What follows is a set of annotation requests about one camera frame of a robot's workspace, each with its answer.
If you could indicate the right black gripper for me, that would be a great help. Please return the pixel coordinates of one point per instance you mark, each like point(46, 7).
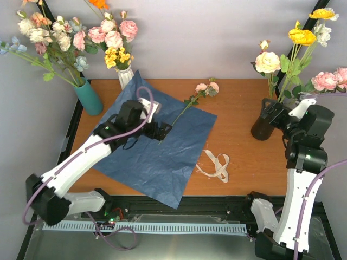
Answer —
point(274, 120)

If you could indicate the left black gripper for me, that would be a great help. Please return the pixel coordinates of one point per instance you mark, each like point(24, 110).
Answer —
point(161, 134)

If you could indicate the black cylinder table edge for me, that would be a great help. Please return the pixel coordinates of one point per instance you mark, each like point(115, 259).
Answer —
point(262, 129)

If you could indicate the blue paper bouquet wrapper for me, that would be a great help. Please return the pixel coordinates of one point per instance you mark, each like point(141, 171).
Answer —
point(159, 169)

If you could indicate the pink rose stem large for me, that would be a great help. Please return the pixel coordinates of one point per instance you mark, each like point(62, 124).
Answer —
point(323, 83)

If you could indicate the pink yellow flower bouquet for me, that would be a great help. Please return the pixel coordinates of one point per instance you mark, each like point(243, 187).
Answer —
point(195, 100)

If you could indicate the cream printed ribbon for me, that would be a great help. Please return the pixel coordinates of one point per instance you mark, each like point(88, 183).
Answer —
point(220, 169)

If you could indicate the yellow flower stem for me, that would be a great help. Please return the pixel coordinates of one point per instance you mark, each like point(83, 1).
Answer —
point(301, 48)

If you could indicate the peach rose stem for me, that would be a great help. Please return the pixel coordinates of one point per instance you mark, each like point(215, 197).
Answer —
point(267, 64)

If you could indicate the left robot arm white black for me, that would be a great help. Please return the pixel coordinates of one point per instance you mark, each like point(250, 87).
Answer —
point(49, 196)

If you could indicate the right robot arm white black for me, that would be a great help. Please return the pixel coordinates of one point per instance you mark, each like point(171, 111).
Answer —
point(303, 131)

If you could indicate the white ribbed vase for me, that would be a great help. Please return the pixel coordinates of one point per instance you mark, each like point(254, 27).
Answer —
point(125, 76)

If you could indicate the teal cylindrical vase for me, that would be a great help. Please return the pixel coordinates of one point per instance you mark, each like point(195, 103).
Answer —
point(89, 98)

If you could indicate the pink yellow flowers white vase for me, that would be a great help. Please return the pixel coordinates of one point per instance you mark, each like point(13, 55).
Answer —
point(112, 37)

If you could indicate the mixed flowers in teal vase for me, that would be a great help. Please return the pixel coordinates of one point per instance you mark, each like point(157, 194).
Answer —
point(58, 53)

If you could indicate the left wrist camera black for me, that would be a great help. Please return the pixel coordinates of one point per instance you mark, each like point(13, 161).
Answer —
point(129, 114)

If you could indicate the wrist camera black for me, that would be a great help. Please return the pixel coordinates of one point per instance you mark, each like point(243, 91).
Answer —
point(129, 114)
point(316, 121)

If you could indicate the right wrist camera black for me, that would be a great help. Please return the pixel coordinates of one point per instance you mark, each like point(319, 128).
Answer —
point(316, 121)

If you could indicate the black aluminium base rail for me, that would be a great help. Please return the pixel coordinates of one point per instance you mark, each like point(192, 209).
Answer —
point(231, 208)

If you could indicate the light blue slotted cable duct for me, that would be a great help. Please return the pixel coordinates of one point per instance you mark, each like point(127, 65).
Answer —
point(152, 228)

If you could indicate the black frame post right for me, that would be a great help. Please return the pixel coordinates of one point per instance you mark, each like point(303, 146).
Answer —
point(301, 40)

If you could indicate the black frame post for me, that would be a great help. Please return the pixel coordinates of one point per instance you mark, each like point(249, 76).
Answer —
point(45, 10)
point(301, 40)

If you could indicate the black frame post left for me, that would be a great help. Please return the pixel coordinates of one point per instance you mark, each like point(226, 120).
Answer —
point(45, 10)

